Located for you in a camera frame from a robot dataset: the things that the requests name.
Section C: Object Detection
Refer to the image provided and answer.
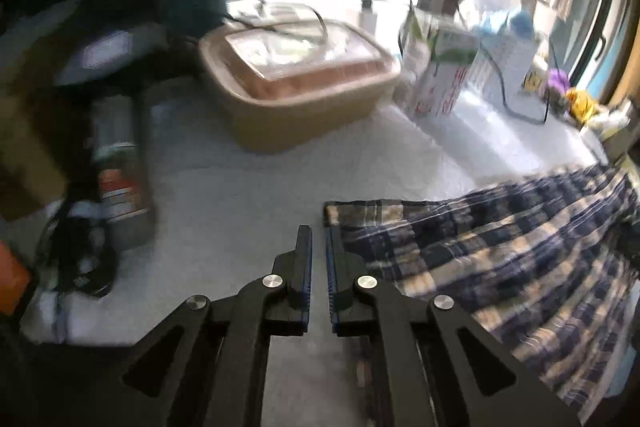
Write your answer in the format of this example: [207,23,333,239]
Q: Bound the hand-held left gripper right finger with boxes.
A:
[325,226,582,427]

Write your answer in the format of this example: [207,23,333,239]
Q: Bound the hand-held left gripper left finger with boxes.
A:
[120,224,314,427]

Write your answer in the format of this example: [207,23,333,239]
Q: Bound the plaid pants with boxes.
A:
[322,163,640,410]

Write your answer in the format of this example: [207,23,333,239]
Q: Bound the beige lidded container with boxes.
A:
[197,0,403,154]

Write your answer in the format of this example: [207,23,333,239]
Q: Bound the spray can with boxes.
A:
[90,94,156,250]

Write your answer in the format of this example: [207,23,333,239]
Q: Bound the white green milk carton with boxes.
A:
[400,7,480,120]

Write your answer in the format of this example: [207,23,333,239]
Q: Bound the white perforated basket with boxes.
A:
[475,27,543,100]

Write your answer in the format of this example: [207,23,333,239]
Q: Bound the purple cloth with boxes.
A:
[547,68,571,95]

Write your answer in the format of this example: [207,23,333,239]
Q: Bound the tablet with orange screen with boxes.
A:
[0,239,33,308]

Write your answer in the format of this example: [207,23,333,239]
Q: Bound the cardboard box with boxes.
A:
[0,72,71,223]

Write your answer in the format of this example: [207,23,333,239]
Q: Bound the white plastic bag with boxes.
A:
[595,102,633,142]

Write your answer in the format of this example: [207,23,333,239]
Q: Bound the black cable bundle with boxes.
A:
[40,202,118,298]

